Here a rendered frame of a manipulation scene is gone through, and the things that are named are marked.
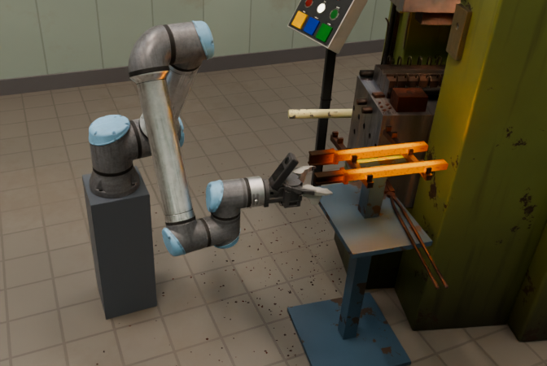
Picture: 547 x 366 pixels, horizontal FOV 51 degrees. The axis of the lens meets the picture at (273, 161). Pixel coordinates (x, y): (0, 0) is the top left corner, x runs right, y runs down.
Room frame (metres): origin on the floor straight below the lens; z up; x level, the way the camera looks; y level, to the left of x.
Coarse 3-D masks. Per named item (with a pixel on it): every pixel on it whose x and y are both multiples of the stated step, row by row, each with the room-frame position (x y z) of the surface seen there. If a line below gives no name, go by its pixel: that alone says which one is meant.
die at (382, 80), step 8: (376, 64) 2.32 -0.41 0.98; (384, 64) 2.32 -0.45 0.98; (392, 64) 2.33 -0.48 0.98; (376, 72) 2.28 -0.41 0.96; (376, 80) 2.27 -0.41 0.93; (384, 80) 2.18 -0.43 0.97; (392, 80) 2.13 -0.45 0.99; (400, 80) 2.14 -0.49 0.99; (416, 80) 2.15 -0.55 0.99; (424, 80) 2.15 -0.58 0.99; (432, 80) 2.16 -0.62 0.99; (384, 88) 2.16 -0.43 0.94; (432, 96) 2.15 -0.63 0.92
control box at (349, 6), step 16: (304, 0) 2.82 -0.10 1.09; (320, 0) 2.75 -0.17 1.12; (336, 0) 2.67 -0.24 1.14; (352, 0) 2.60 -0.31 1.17; (320, 16) 2.68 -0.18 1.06; (336, 16) 2.61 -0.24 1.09; (352, 16) 2.60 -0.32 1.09; (304, 32) 2.69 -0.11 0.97; (336, 32) 2.55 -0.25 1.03; (336, 48) 2.56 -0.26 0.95
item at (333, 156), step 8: (400, 144) 1.73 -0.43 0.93; (408, 144) 1.73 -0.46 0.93; (416, 144) 1.73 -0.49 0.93; (424, 144) 1.74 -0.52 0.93; (312, 152) 1.61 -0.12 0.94; (320, 152) 1.62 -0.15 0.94; (328, 152) 1.62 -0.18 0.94; (336, 152) 1.63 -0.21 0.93; (344, 152) 1.65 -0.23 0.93; (352, 152) 1.65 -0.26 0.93; (360, 152) 1.65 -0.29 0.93; (368, 152) 1.66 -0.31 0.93; (376, 152) 1.67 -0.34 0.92; (384, 152) 1.68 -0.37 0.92; (392, 152) 1.69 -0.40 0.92; (400, 152) 1.70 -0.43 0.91; (312, 160) 1.60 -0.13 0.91; (320, 160) 1.61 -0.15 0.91; (328, 160) 1.62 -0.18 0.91; (336, 160) 1.61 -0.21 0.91
